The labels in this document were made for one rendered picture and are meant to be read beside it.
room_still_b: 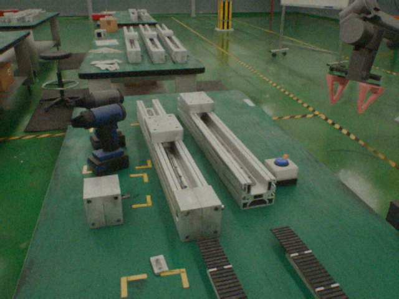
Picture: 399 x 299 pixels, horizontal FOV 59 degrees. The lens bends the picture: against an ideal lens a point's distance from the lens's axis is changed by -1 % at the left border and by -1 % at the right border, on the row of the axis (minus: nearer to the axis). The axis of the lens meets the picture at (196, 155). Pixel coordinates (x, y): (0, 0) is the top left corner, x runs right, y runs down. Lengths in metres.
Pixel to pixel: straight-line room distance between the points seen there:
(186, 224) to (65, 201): 0.40
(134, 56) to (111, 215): 2.02
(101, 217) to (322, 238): 0.56
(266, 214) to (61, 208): 0.57
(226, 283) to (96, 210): 0.38
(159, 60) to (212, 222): 2.07
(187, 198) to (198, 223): 0.07
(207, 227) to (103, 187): 0.29
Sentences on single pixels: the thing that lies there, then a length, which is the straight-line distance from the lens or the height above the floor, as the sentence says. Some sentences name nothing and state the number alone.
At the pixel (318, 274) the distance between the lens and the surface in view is 0.80.
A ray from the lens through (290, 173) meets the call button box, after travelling 1.12.
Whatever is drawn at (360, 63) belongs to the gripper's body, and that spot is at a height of 1.17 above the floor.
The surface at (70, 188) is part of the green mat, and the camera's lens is 1.16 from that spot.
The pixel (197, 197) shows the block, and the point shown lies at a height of 0.87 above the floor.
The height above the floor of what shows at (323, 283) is 0.81.
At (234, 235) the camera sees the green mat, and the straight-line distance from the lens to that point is 0.91.
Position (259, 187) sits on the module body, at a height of 0.82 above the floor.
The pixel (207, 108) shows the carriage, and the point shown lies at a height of 0.88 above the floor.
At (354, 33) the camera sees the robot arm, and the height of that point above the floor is 1.25.
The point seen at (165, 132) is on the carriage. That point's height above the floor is 0.90.
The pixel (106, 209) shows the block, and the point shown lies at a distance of 0.93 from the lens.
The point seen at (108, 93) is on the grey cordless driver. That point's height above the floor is 0.99.
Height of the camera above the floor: 1.35
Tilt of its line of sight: 27 degrees down
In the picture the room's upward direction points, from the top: straight up
